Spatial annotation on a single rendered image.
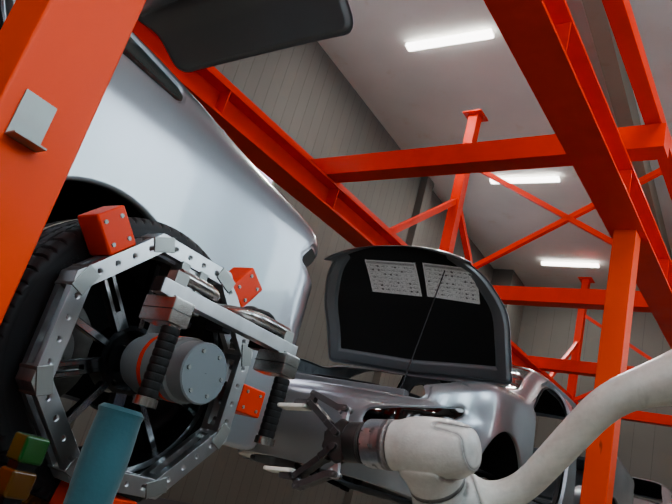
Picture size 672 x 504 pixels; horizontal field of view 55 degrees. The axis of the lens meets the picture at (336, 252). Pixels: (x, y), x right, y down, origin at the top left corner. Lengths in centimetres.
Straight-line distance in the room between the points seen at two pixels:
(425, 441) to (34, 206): 78
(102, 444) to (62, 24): 76
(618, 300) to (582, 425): 381
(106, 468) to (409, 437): 55
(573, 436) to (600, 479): 350
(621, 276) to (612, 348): 54
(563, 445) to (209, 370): 70
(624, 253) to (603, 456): 145
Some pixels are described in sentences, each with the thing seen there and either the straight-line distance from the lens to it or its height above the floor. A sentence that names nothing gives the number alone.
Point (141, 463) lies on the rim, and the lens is 163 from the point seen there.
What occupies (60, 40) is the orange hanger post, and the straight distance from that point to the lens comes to 130.
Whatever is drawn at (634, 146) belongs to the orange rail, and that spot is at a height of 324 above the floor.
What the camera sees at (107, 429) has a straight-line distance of 131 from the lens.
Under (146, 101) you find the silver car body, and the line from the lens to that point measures 206.
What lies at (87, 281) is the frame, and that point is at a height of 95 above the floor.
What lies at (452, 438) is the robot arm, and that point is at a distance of 115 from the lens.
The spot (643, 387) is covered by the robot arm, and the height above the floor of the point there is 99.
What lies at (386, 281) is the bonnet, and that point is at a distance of 502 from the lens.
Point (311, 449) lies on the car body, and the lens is 412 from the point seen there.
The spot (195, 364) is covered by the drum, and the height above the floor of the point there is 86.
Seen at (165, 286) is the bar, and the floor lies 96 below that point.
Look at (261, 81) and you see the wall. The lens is 871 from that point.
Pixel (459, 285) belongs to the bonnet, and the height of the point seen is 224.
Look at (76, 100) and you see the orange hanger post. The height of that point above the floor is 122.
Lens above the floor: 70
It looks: 19 degrees up
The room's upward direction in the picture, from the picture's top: 16 degrees clockwise
